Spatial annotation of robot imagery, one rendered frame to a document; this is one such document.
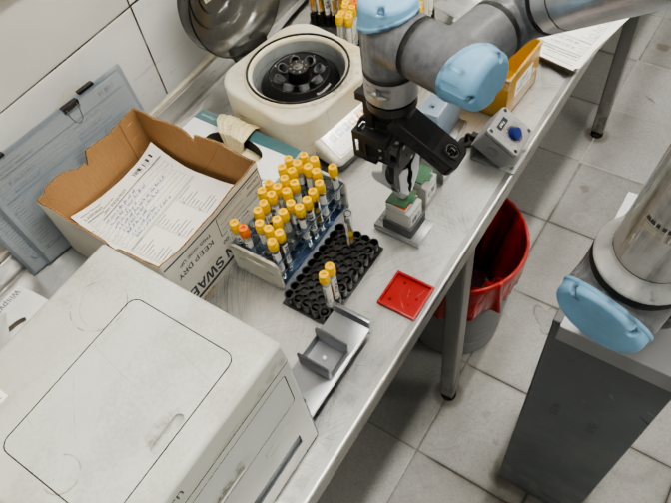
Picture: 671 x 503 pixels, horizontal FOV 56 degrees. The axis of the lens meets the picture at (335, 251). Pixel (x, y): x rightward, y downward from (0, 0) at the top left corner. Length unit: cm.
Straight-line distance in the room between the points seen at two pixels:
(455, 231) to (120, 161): 62
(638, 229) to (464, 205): 50
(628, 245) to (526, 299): 136
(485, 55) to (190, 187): 62
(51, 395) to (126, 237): 46
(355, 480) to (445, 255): 91
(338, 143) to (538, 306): 107
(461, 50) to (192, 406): 47
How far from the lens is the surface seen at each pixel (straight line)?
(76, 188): 119
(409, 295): 104
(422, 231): 109
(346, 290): 103
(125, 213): 118
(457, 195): 116
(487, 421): 189
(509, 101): 127
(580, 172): 242
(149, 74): 132
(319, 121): 117
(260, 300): 107
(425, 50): 76
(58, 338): 77
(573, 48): 145
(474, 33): 77
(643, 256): 72
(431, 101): 118
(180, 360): 70
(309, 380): 94
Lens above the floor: 177
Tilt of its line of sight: 55 degrees down
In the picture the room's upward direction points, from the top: 11 degrees counter-clockwise
